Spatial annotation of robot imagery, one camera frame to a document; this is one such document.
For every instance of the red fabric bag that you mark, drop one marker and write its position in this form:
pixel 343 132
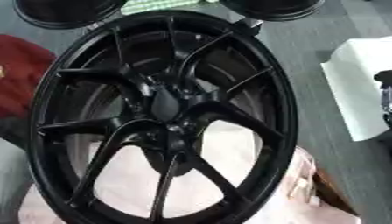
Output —
pixel 23 75

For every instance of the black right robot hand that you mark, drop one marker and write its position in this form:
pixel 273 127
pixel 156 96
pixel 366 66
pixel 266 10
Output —
pixel 386 78

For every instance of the black spoked wheel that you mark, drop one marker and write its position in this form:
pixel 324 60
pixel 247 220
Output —
pixel 86 128

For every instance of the black round wheel rim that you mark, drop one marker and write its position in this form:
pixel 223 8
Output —
pixel 61 13
pixel 275 8

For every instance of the white paper sheet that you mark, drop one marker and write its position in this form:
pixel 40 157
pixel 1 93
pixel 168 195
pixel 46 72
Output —
pixel 357 87

